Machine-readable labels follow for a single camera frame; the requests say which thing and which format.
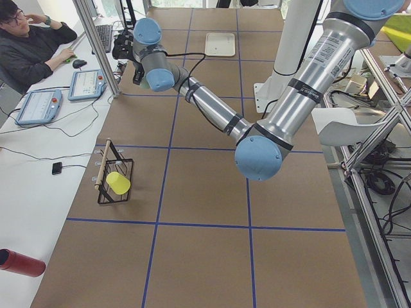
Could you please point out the yellow cup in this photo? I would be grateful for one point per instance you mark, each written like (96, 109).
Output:
(118, 183)

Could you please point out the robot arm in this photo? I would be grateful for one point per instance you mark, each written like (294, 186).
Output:
(262, 146)

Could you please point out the aluminium frame post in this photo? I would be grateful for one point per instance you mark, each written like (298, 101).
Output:
(85, 16)

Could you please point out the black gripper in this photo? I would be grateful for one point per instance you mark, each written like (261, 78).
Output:
(138, 76)

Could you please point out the black computer mouse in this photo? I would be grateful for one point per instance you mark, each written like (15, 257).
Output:
(78, 63)

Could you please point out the black keyboard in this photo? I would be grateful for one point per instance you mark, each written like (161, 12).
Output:
(105, 34)

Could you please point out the seated person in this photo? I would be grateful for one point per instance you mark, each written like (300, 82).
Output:
(28, 46)

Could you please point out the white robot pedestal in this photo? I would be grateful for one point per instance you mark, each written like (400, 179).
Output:
(300, 21)

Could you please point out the near teach pendant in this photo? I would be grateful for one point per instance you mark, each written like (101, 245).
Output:
(39, 107)

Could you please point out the green cup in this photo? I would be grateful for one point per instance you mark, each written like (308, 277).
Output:
(144, 84)

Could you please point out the cream rabbit tray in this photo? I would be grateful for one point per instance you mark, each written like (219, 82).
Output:
(220, 44)

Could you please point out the red bottle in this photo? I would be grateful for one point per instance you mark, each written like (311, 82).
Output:
(21, 264)

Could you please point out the small black device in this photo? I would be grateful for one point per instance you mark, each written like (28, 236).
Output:
(56, 168)

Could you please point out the black wire cup rack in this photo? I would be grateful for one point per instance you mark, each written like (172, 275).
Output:
(112, 159)

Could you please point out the white plastic chair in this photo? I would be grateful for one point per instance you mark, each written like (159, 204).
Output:
(339, 127)

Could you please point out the teach pendant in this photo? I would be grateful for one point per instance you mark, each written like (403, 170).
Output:
(39, 107)
(87, 85)

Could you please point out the far teach pendant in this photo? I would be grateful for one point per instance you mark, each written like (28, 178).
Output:
(87, 85)

